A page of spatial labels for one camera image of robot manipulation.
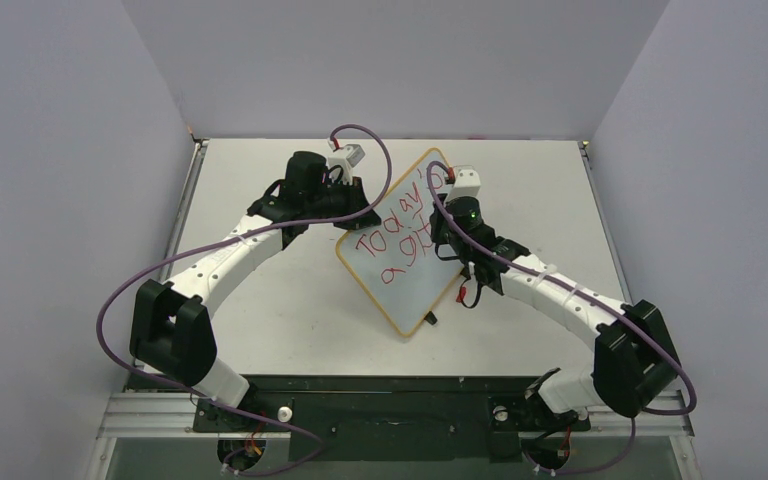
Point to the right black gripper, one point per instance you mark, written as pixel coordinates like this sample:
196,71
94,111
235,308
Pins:
441,235

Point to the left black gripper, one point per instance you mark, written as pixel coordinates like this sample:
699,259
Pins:
354,194

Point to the yellow-framed whiteboard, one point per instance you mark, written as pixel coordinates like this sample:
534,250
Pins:
396,263

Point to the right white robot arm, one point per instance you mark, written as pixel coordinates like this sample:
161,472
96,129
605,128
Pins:
634,358

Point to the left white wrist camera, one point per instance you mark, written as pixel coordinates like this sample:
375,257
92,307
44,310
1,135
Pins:
341,162

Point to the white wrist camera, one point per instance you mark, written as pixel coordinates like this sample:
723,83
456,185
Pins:
341,162
464,181

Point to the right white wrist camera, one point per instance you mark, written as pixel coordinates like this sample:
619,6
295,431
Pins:
464,181

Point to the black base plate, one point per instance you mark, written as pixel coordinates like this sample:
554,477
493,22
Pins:
387,419

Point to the aluminium frame rail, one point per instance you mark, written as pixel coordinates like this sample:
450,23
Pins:
173,415

